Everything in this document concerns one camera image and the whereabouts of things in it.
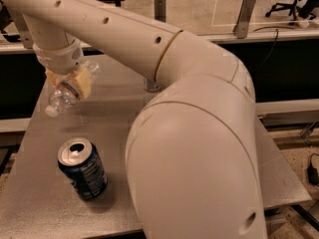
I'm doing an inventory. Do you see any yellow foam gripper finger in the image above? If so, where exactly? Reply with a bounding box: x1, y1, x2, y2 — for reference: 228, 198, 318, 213
45, 70, 65, 88
70, 67, 91, 100

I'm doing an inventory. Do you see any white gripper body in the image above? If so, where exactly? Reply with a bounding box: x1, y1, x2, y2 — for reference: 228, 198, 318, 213
33, 39, 84, 75

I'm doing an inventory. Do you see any left metal bracket post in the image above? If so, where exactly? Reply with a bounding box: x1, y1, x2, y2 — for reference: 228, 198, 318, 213
9, 10, 33, 49

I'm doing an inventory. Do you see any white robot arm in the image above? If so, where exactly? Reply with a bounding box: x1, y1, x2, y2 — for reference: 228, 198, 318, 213
2, 0, 267, 239

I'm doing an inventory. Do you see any tall silver drink can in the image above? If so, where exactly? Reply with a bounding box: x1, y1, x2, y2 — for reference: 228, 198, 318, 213
144, 79, 161, 93

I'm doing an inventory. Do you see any right metal bracket post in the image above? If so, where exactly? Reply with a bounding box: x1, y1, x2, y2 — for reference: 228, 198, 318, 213
233, 0, 256, 39

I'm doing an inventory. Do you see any metal bracket post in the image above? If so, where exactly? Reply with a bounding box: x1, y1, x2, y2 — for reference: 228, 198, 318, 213
233, 0, 256, 39
9, 10, 33, 49
154, 0, 166, 22

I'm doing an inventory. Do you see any clear plastic water bottle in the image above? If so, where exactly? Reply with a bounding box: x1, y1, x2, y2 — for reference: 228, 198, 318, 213
45, 60, 102, 118

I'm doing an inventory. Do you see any blue soda can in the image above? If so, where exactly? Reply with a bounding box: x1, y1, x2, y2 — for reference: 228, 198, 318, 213
57, 137, 108, 200

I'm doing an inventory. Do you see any black power adapter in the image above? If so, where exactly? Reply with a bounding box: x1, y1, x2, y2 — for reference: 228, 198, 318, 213
307, 153, 319, 185

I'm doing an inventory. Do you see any middle metal bracket post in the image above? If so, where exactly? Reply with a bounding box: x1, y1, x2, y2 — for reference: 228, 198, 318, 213
154, 0, 166, 22

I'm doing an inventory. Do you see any black cable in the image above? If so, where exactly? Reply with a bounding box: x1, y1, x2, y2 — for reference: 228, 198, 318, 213
252, 25, 297, 72

